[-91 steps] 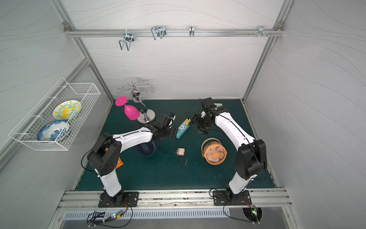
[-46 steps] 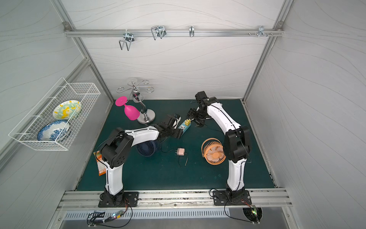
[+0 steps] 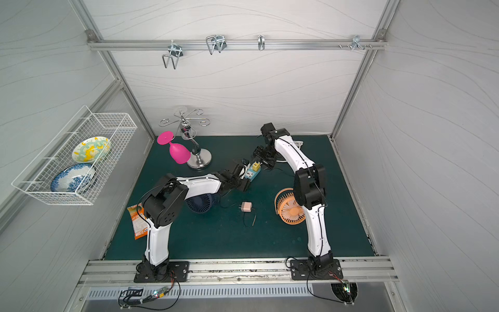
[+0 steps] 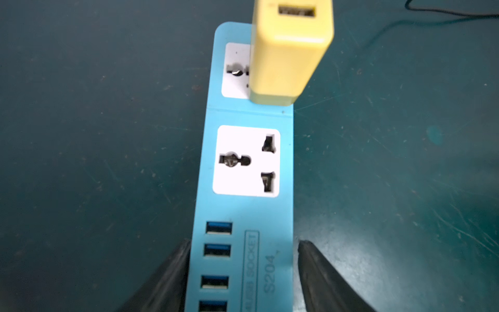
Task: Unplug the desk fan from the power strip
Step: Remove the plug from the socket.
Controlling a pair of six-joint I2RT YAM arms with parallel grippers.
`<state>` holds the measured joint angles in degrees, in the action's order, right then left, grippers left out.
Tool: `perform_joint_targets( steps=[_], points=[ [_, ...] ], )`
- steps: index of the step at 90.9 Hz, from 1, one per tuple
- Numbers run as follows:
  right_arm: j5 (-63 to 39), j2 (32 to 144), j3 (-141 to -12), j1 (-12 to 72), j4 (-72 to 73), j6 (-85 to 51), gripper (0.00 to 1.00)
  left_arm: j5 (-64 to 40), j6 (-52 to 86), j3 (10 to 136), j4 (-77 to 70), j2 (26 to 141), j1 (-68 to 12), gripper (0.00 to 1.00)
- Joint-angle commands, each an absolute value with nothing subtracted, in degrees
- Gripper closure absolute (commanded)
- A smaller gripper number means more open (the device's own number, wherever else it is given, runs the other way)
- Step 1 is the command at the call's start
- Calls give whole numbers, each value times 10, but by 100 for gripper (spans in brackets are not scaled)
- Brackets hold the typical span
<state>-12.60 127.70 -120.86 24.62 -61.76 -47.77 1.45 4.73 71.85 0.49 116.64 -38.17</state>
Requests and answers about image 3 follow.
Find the yellow USB plug adapter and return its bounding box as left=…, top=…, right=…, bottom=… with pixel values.
left=252, top=162, right=261, bottom=172

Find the light blue power strip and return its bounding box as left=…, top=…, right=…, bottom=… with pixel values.
left=244, top=166, right=261, bottom=181

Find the pink USB plug adapter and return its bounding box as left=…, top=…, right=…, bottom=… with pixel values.
left=240, top=201, right=253, bottom=213

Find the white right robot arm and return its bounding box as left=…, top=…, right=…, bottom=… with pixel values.
left=253, top=123, right=343, bottom=280

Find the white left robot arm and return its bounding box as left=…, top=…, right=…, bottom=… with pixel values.
left=134, top=164, right=246, bottom=283

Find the navy blue desk fan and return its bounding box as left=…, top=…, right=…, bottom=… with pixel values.
left=185, top=194, right=219, bottom=214

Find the orange desk fan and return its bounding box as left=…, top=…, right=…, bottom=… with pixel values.
left=274, top=188, right=305, bottom=225

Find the chrome glass holder stand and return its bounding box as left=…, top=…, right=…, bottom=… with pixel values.
left=158, top=107, right=212, bottom=170

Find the magenta plastic wine glass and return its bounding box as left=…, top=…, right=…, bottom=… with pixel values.
left=157, top=131, right=191, bottom=165

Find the orange snack packet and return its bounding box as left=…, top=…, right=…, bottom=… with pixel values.
left=127, top=203, right=149, bottom=240

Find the small flat metal hook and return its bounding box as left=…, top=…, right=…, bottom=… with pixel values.
left=257, top=35, right=265, bottom=51

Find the looped metal hook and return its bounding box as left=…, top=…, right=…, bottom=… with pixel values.
left=205, top=35, right=227, bottom=55

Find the double prong metal hook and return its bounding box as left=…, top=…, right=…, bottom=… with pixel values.
left=162, top=42, right=183, bottom=70

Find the yellow green patterned plate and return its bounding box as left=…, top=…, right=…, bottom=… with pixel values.
left=71, top=137, right=111, bottom=164

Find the blue white patterned plate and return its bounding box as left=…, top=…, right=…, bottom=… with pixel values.
left=50, top=163, right=96, bottom=192

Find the black navy fan cable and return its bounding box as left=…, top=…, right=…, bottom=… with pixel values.
left=216, top=194, right=258, bottom=228

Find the black right base cable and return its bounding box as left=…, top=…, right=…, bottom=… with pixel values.
left=284, top=256, right=359, bottom=305

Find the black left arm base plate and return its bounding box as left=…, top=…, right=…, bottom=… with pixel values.
left=133, top=260, right=190, bottom=283

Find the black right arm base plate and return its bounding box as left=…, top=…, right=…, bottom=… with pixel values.
left=285, top=257, right=344, bottom=281

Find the aluminium top rail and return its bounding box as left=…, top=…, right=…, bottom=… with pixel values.
left=88, top=38, right=388, bottom=52

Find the black cable bundle with board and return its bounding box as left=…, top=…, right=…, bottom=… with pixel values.
left=117, top=272, right=182, bottom=311

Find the white wire wall basket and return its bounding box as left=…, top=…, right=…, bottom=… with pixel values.
left=11, top=106, right=137, bottom=205

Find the aluminium front frame rail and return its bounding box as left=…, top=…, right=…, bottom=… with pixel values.
left=77, top=256, right=399, bottom=287

